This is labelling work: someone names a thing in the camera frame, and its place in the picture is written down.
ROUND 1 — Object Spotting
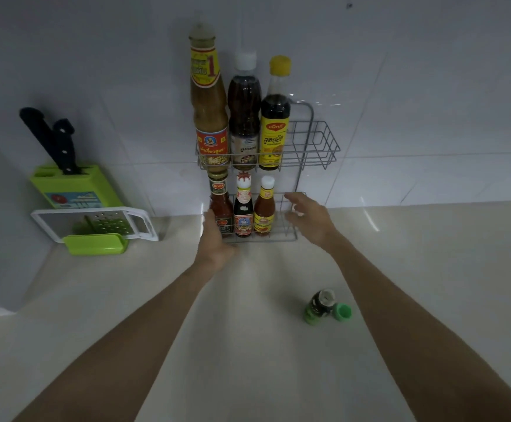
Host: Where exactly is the person's right hand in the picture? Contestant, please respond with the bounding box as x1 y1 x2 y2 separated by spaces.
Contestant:
284 192 340 252

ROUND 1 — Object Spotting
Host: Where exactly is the dark sauce bottle white cap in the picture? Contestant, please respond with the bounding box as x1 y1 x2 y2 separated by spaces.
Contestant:
228 52 262 171

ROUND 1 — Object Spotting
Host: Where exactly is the tall tan sauce bottle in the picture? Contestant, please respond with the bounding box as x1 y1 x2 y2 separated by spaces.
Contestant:
188 23 231 173

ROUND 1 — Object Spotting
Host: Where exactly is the person's left hand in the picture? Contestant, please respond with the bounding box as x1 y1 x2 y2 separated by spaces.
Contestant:
195 209 238 269

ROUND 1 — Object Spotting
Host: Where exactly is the small green open bottle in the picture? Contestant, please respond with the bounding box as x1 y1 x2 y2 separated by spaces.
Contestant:
303 288 338 326

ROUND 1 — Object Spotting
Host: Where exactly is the small red chili sauce bottle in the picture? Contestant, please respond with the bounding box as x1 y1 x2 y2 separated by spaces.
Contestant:
208 170 235 237

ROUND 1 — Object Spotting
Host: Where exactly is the green plastic grater tray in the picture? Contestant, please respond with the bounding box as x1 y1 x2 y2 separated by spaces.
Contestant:
62 233 130 256

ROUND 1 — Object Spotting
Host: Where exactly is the person's right forearm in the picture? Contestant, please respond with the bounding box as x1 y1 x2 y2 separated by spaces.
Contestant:
325 233 511 422

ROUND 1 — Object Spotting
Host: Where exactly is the silver wire condiment rack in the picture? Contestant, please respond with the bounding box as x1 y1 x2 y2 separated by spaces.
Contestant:
195 98 341 243

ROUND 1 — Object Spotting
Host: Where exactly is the small dark bottle red label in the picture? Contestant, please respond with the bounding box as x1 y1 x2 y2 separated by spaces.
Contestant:
233 172 254 238

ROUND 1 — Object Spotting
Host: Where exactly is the person's left forearm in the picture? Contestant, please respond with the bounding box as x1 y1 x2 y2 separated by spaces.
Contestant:
13 257 232 422

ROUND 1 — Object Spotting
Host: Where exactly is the riveted black knife handle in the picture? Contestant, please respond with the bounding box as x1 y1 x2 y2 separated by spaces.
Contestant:
52 119 82 175

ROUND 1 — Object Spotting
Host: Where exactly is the white framed metal grater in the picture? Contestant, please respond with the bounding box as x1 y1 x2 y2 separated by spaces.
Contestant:
30 206 159 243

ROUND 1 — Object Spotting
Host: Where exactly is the dark sauce bottle yellow cap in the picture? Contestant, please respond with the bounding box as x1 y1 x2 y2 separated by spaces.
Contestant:
259 55 292 171

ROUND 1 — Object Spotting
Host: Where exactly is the small orange sauce bottle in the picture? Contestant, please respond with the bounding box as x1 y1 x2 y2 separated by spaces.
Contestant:
254 175 276 236

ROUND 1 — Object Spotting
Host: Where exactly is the long black knife handle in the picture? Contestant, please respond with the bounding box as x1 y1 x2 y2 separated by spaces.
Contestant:
19 107 62 170

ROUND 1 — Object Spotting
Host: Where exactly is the green knife block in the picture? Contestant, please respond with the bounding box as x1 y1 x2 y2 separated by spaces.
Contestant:
29 164 124 210

